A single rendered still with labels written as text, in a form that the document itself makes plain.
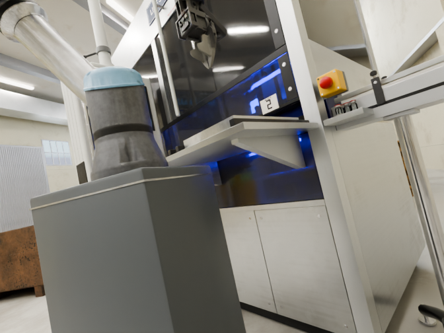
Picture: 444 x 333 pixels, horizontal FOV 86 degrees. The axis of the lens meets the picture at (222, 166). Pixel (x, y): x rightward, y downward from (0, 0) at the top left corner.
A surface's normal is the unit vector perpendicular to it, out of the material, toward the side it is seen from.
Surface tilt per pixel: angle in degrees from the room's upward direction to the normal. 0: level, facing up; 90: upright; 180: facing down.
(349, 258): 90
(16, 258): 90
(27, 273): 90
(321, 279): 90
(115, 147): 72
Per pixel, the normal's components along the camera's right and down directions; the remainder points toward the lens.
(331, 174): -0.73, 0.12
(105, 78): 0.06, -0.13
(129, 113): 0.58, -0.18
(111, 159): -0.15, -0.33
